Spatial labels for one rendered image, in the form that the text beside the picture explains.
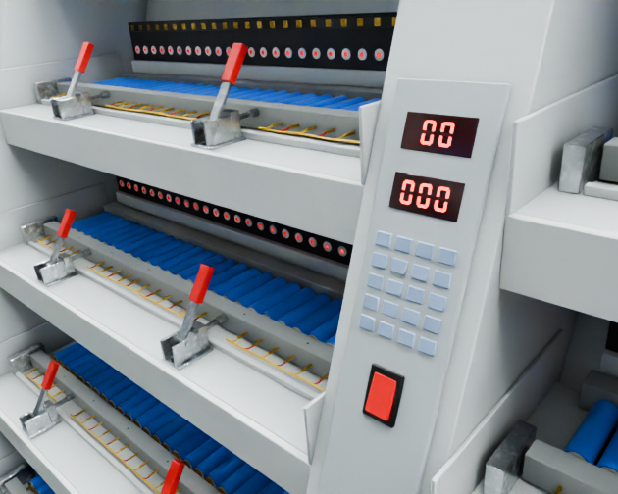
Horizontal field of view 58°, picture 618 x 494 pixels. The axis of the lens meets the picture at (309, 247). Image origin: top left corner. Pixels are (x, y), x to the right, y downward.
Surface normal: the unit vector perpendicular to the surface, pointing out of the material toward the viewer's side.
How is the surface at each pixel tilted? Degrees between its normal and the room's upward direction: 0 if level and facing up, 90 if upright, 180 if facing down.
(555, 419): 20
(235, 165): 111
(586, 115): 90
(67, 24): 90
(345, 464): 90
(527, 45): 90
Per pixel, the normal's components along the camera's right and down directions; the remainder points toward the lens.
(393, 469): -0.65, 0.01
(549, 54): 0.74, 0.23
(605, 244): -0.67, 0.35
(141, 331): -0.07, -0.91
